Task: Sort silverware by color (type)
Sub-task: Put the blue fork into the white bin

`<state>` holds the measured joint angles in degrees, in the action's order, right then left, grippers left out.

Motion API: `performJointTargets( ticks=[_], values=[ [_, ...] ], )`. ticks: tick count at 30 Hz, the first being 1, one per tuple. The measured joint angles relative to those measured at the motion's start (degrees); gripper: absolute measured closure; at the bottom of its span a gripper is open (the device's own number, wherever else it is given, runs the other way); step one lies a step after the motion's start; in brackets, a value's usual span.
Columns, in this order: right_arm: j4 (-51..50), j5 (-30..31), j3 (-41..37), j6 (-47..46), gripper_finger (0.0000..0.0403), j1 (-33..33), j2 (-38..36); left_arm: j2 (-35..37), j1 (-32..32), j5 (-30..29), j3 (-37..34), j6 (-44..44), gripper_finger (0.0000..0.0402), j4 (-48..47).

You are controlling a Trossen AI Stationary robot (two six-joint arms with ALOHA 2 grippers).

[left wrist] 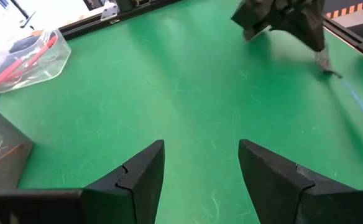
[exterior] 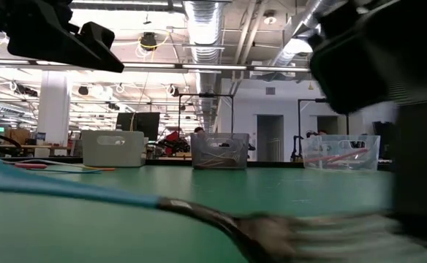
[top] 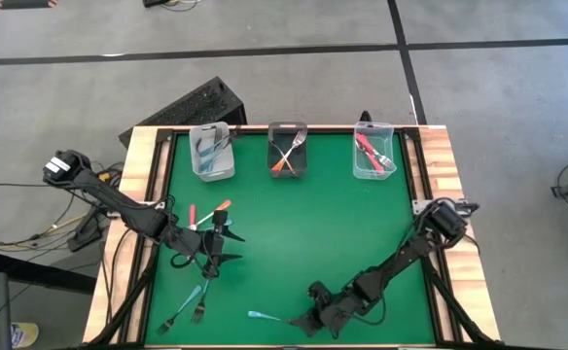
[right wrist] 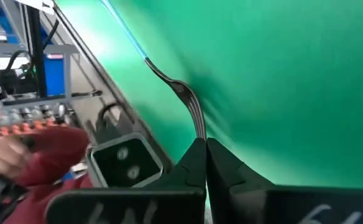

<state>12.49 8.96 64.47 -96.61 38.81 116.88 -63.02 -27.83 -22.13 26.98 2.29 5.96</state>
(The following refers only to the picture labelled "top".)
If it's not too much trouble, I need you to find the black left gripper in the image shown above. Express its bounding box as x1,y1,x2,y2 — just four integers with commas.
186,212,247,279

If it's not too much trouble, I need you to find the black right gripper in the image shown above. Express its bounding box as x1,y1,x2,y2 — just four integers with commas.
289,280,363,339

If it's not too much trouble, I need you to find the blue handled utensil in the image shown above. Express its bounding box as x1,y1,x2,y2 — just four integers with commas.
247,309,295,325

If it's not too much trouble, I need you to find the blue handled fork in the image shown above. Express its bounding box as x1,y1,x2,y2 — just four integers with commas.
190,277,212,326
156,284,203,337
195,136,208,171
200,133,234,171

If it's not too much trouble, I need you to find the white translucent plastic bin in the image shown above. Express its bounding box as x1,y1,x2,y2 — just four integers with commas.
189,121,236,183

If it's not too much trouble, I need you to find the dark grey plastic bin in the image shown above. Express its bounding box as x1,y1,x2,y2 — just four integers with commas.
266,121,309,179

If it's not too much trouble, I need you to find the black perforated case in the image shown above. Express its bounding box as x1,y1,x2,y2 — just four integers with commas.
117,75,249,150

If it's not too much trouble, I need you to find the clear plastic bin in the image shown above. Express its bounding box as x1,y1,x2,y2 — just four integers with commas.
352,121,398,181

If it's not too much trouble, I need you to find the yellow white sandal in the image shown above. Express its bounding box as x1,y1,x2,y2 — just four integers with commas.
10,320,41,349

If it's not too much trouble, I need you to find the black bar with orange ends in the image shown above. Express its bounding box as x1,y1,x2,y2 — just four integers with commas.
0,0,57,11

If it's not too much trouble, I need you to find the orange handled utensil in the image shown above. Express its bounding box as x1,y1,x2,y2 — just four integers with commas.
188,199,232,232
268,138,299,176

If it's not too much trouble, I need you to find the orange handled fork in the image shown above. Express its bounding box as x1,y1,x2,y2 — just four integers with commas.
270,128,308,172

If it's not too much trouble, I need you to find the white mounting bracket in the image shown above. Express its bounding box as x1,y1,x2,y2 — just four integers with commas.
412,197,469,215

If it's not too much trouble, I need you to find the red handled utensil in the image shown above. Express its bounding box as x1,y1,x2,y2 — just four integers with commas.
355,133,386,174

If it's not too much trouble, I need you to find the red handled fork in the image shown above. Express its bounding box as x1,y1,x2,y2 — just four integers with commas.
356,138,395,169

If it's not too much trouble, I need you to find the wooden table with black frame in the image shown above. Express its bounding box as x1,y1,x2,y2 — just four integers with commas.
82,123,502,350

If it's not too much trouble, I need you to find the black device with cables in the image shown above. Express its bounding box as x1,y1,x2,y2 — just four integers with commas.
141,0,200,12

